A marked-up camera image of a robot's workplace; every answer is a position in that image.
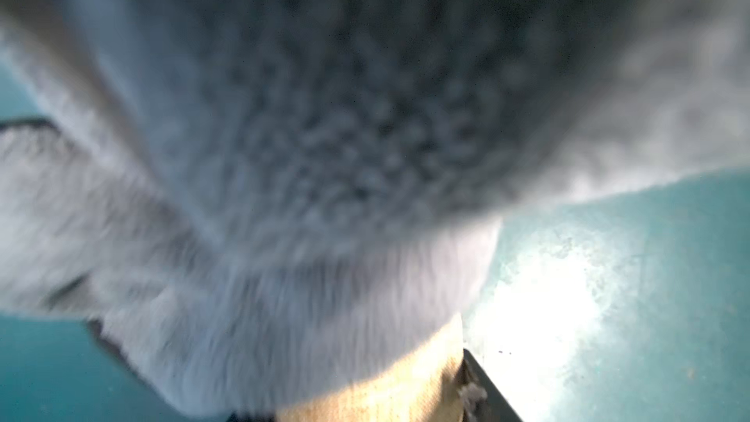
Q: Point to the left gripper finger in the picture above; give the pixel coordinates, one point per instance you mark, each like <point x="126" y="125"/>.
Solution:
<point x="481" y="399"/>

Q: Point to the beige cork eyeglass case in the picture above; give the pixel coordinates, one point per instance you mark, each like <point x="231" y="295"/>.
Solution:
<point x="421" y="387"/>

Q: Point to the grey green microfibre cloth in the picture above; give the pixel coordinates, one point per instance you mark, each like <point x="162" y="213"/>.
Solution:
<point x="263" y="202"/>

